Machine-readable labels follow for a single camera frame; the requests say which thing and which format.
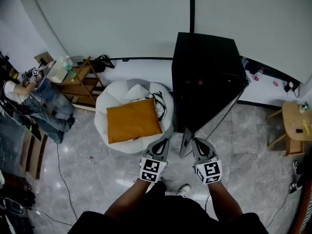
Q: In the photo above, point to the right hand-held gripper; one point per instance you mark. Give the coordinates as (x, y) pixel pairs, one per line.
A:
(209, 170)

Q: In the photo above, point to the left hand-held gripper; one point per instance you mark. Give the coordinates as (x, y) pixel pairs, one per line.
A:
(151, 169)

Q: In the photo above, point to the black glass fridge door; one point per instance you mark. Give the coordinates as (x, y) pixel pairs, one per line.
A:
(187, 146)

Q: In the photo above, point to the black fridge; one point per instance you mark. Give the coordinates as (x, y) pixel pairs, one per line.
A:
(207, 57)

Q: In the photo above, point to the person's left forearm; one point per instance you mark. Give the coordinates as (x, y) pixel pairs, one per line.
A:
(126, 201)

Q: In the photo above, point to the person's right forearm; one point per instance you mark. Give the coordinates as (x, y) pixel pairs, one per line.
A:
(225, 201)

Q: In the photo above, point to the orange cushion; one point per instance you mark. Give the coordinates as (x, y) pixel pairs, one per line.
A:
(132, 121)

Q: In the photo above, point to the person's white shoe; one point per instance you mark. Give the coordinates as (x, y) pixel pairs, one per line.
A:
(184, 190)

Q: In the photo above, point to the white bean bag chair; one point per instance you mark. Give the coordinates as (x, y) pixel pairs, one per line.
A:
(109, 130)

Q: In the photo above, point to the white pillow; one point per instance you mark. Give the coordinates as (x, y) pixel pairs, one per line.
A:
(136, 92)

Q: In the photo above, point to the person's black clothing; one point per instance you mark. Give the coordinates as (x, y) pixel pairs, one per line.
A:
(170, 216)

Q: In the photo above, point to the pink-capped bottle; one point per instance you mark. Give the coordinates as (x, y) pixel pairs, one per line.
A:
(258, 75)

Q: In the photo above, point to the small wooden table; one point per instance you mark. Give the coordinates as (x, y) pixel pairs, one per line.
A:
(296, 123)

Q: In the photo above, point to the small pink disc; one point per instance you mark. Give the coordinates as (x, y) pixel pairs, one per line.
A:
(275, 83)

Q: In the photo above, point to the small black block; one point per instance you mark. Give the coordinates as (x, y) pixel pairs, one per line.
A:
(299, 130)

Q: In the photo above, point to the wooden shelf rack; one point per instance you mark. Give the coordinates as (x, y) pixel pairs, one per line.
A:
(80, 86)

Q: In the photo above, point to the black bag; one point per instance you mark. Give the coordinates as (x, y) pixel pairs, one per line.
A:
(102, 63)

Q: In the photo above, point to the black power adapter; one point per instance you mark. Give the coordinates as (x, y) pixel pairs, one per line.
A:
(288, 86)

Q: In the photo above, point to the small white plant pot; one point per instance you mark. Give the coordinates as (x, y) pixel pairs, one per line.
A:
(304, 107)

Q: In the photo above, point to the brown wooden furniture edge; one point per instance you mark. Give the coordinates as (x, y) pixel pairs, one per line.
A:
(303, 211)

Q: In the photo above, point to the green plastic bottle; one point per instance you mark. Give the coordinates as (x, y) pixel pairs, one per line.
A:
(69, 68)

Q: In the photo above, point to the white box appliance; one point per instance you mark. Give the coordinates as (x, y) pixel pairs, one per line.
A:
(57, 73)

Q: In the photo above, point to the wooden pallet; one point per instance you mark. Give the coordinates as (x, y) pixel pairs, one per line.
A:
(33, 155)

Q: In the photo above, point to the cardboard box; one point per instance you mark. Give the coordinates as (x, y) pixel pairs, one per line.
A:
(44, 57)

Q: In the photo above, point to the black wall strip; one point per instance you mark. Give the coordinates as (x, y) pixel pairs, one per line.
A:
(192, 8)

